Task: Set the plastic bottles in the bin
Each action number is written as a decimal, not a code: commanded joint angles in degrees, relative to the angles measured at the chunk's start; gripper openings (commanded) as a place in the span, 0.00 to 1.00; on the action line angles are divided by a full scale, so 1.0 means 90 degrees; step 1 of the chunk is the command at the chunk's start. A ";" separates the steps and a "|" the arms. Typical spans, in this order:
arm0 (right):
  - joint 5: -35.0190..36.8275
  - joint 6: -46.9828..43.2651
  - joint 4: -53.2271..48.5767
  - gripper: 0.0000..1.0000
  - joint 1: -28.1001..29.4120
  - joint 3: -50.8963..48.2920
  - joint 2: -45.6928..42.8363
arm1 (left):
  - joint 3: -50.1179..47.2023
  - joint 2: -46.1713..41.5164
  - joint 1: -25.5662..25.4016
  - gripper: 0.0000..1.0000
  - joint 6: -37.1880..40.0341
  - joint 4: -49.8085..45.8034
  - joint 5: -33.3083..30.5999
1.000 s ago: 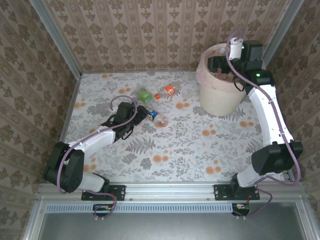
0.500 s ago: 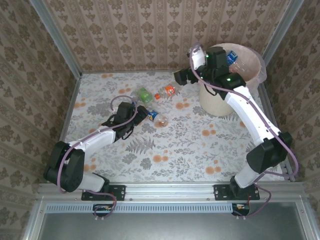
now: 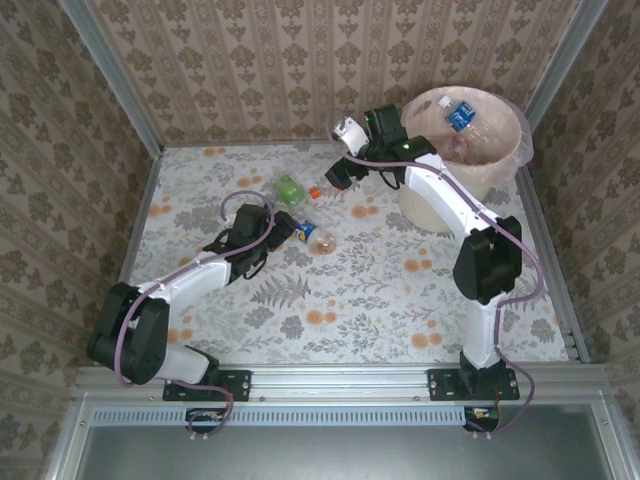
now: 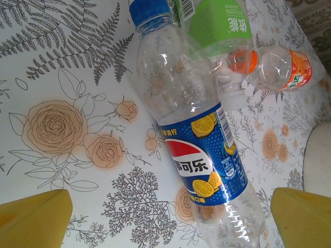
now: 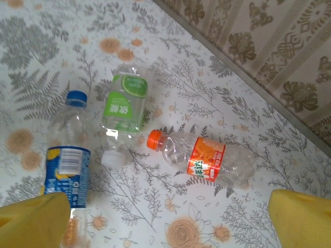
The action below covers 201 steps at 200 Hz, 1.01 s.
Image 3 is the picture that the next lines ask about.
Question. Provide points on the orange cap clear bottle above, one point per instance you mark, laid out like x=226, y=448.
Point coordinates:
x=314, y=191

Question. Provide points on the floral patterned table cover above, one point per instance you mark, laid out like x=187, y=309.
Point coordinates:
x=375, y=300

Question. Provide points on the blue label bottle white cap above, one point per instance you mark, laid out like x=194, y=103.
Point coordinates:
x=460, y=117

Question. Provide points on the blue and yellow label bottle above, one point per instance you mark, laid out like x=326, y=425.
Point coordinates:
x=305, y=232

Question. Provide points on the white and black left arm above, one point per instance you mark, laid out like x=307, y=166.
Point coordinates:
x=190, y=280

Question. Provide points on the aluminium side rail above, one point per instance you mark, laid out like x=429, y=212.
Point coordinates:
x=567, y=300
x=138, y=225

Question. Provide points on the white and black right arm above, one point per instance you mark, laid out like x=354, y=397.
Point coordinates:
x=450, y=195

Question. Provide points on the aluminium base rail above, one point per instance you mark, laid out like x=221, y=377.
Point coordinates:
x=340, y=385

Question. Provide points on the green label bottle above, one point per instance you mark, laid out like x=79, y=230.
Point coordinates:
x=289, y=192

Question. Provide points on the beige round bin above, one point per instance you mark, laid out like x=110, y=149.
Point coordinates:
x=435, y=200

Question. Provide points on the aluminium frame post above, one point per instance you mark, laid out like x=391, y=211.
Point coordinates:
x=567, y=50
x=119, y=80

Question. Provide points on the grey metal sheet panel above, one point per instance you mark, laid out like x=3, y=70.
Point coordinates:
x=325, y=455

